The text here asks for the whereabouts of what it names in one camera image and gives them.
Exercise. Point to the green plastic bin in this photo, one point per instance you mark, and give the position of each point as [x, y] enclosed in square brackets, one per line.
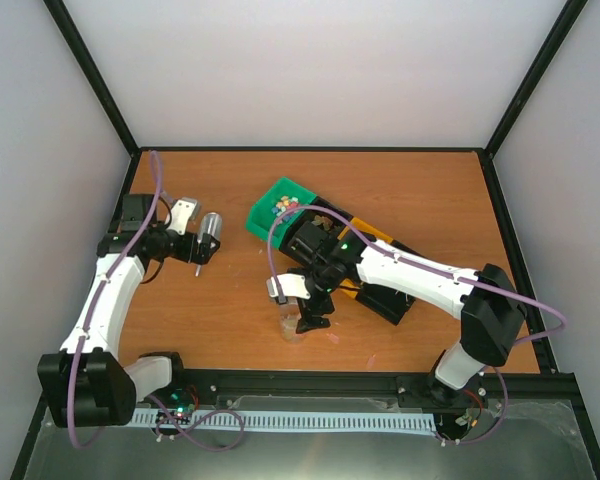
[282, 196]

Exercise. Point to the clear plastic jar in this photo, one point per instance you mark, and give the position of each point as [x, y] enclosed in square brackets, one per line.
[292, 325]

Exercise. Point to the black frame post left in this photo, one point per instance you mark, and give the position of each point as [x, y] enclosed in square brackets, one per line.
[80, 51]

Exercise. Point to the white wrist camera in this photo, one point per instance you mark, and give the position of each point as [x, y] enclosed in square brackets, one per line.
[183, 211]
[289, 285]

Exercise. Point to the yellow plastic bin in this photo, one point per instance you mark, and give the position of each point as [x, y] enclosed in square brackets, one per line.
[352, 285]

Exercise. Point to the black bin with popsicle candies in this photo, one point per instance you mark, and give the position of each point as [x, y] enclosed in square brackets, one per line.
[325, 220]

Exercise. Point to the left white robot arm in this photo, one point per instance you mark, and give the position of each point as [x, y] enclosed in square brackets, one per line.
[84, 383]

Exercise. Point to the spilled pink candy piece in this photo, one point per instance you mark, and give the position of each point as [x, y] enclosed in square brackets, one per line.
[333, 338]

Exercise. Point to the metal scoop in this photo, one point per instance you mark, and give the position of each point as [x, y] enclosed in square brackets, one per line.
[212, 224]

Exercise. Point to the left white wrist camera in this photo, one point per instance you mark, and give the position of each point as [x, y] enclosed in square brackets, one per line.
[183, 211]

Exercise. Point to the black frame post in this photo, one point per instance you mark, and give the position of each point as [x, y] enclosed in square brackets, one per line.
[559, 31]
[80, 51]

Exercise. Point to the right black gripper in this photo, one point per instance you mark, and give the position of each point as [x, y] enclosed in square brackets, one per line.
[309, 322]

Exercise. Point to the metal base plate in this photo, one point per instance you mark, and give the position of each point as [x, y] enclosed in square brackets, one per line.
[538, 440]

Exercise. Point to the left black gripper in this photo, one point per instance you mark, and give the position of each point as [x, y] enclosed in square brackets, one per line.
[203, 256]

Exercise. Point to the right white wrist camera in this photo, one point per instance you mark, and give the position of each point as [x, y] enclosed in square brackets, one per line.
[289, 285]

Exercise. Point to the light blue cable duct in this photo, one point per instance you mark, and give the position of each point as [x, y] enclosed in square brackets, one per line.
[309, 422]

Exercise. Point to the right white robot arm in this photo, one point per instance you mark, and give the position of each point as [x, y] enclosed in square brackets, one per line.
[484, 302]

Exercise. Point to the black frame post right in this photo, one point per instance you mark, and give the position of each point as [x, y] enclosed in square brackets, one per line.
[559, 31]

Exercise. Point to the black aluminium rail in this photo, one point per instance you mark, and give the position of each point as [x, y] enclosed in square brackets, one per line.
[413, 390]

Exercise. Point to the black bin with lollipops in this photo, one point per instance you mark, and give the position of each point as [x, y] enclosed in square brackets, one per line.
[390, 304]

